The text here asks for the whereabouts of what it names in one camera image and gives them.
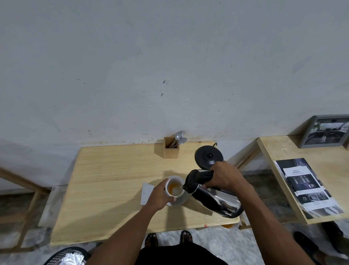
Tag person's left hand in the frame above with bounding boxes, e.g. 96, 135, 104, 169
144, 178, 178, 212

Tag person's right hand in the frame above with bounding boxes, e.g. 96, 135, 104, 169
203, 161, 247, 196

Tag white cup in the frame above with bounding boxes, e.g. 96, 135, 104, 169
164, 176, 186, 197

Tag steel electric kettle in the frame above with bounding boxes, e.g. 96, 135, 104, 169
182, 169, 244, 219

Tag person's right forearm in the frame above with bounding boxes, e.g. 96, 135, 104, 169
234, 182, 315, 265

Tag person's left forearm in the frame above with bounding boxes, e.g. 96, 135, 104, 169
93, 205, 165, 265

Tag black kettle base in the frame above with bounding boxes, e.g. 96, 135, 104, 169
194, 145, 224, 170

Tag white paper napkin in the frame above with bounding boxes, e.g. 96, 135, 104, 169
140, 182, 156, 206

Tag wooden utensil holder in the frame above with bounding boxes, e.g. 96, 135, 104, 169
163, 137, 180, 159

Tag black shorts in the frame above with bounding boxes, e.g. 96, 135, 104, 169
135, 242, 228, 265

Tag large light wooden table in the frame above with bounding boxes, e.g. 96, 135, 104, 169
50, 141, 241, 246

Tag dark printed booklet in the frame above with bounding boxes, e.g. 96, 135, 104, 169
273, 158, 344, 219

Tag white printed leaflet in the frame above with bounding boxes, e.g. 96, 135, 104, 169
283, 165, 344, 215

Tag black shoe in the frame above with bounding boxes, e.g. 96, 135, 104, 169
293, 232, 319, 254

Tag silver foil packet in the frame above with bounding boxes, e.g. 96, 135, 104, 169
59, 252, 85, 265

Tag small light wooden table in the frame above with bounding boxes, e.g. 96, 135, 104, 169
234, 135, 349, 226

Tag white stone slab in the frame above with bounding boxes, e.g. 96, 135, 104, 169
38, 185, 69, 228

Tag black mesh chair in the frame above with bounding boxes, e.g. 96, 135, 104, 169
43, 246, 90, 265

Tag grey picture frame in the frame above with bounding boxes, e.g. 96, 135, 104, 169
299, 114, 349, 149

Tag wooden frame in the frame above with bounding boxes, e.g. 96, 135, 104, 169
0, 167, 51, 253

